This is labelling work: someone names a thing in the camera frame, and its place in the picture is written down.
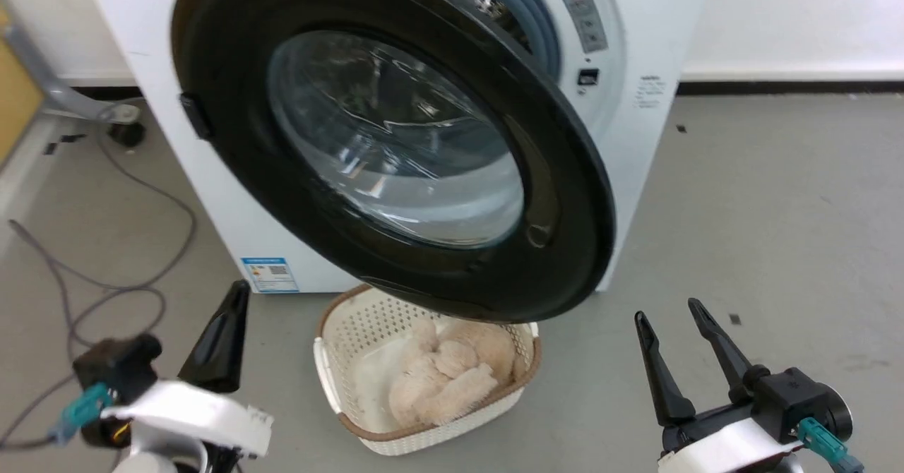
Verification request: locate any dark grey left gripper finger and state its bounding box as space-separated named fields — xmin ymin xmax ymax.
xmin=177 ymin=280 xmax=252 ymax=395

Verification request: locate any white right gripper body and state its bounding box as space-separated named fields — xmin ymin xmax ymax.
xmin=657 ymin=402 xmax=804 ymax=473

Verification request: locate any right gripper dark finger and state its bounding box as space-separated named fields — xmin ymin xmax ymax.
xmin=687 ymin=297 xmax=772 ymax=405
xmin=634 ymin=310 xmax=697 ymax=429

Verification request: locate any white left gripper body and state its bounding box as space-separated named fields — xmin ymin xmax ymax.
xmin=101 ymin=380 xmax=274 ymax=458

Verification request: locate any white front-load washing machine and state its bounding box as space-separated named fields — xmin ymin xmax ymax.
xmin=74 ymin=0 xmax=714 ymax=297

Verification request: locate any black round glass washer door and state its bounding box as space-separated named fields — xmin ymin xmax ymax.
xmin=169 ymin=0 xmax=617 ymax=324

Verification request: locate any blue energy label sticker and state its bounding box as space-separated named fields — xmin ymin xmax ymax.
xmin=240 ymin=256 xmax=299 ymax=294

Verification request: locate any white plastic laundry basket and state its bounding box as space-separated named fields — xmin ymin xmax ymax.
xmin=313 ymin=284 xmax=543 ymax=457

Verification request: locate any beige plush toy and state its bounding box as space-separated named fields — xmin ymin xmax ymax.
xmin=387 ymin=318 xmax=527 ymax=429

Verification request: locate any black caster wheel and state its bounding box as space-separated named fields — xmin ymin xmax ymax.
xmin=108 ymin=121 xmax=147 ymax=150

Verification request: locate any grey metal table leg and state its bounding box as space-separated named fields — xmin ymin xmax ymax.
xmin=0 ymin=7 xmax=142 ymax=124

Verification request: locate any light wooden board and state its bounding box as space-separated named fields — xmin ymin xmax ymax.
xmin=0 ymin=7 xmax=44 ymax=164

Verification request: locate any teal right camera cable connector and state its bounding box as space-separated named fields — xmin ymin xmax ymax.
xmin=798 ymin=417 xmax=867 ymax=473

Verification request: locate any teal camera cable connector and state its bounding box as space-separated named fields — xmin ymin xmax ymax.
xmin=798 ymin=417 xmax=867 ymax=473
xmin=48 ymin=381 xmax=114 ymax=447

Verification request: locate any teal left camera cable connector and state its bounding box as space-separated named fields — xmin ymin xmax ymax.
xmin=48 ymin=381 xmax=114 ymax=447

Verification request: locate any grey floor cable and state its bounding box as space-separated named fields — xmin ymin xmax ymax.
xmin=0 ymin=131 xmax=198 ymax=453

